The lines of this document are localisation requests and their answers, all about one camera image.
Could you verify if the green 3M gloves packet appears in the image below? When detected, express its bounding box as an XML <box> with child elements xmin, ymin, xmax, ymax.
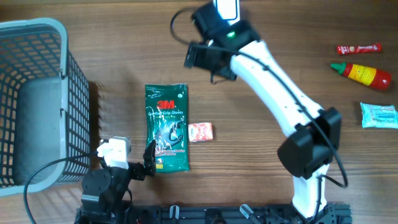
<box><xmin>145</xmin><ymin>83</ymin><xmax>190</xmax><ymax>173</ymax></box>

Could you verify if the small red patterned box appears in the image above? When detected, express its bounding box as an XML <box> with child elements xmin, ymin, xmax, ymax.
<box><xmin>188</xmin><ymin>123</ymin><xmax>213</xmax><ymax>142</ymax></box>

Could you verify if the red stick sachet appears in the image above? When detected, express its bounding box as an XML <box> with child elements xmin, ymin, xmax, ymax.
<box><xmin>336</xmin><ymin>43</ymin><xmax>382</xmax><ymax>55</ymax></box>

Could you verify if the red yellow sauce bottle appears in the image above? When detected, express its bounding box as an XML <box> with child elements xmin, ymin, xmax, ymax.
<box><xmin>331</xmin><ymin>62</ymin><xmax>392</xmax><ymax>90</ymax></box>

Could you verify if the light blue wipes pack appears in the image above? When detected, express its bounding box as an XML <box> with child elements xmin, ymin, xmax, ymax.
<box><xmin>360</xmin><ymin>103</ymin><xmax>397</xmax><ymax>129</ymax></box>

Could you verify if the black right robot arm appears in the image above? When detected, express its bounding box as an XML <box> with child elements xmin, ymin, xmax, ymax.
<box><xmin>185</xmin><ymin>1</ymin><xmax>348</xmax><ymax>223</ymax></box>

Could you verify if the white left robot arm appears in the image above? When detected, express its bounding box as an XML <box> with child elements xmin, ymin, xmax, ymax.
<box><xmin>74</xmin><ymin>137</ymin><xmax>157</xmax><ymax>223</ymax></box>

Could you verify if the white barcode scanner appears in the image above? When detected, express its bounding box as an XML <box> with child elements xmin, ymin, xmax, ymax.
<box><xmin>213</xmin><ymin>0</ymin><xmax>240</xmax><ymax>25</ymax></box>

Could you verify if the grey plastic shopping basket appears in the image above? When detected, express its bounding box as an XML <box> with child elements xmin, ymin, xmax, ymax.
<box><xmin>1</xmin><ymin>17</ymin><xmax>90</xmax><ymax>197</ymax></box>

